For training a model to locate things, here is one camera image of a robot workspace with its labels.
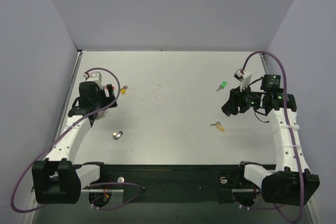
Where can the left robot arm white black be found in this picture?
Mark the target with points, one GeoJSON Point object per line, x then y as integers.
{"type": "Point", "coordinates": [56, 180]}

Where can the key with green tag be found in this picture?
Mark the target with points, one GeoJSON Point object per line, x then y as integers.
{"type": "Point", "coordinates": [222, 86]}

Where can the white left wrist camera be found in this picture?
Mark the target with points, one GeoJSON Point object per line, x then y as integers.
{"type": "Point", "coordinates": [94, 77]}

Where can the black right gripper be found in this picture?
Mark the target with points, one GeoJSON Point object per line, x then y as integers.
{"type": "Point", "coordinates": [237, 100]}

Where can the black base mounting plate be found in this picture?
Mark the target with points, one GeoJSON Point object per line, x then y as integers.
{"type": "Point", "coordinates": [173, 184]}

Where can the metal disc with keyrings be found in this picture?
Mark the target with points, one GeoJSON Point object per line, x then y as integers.
{"type": "Point", "coordinates": [101, 114]}

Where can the key with long yellow tag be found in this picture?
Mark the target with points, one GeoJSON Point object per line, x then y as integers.
{"type": "Point", "coordinates": [219, 126]}

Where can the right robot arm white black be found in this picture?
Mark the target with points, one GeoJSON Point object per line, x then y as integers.
{"type": "Point", "coordinates": [291, 183]}

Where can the key with yellow round tag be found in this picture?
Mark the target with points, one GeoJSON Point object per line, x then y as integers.
{"type": "Point", "coordinates": [123, 89]}

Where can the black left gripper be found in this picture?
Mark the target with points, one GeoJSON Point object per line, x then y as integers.
{"type": "Point", "coordinates": [107, 96]}

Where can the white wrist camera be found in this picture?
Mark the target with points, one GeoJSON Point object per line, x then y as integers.
{"type": "Point", "coordinates": [94, 77]}
{"type": "Point", "coordinates": [244, 77]}

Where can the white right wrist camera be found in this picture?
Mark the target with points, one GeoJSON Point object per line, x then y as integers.
{"type": "Point", "coordinates": [244, 77]}

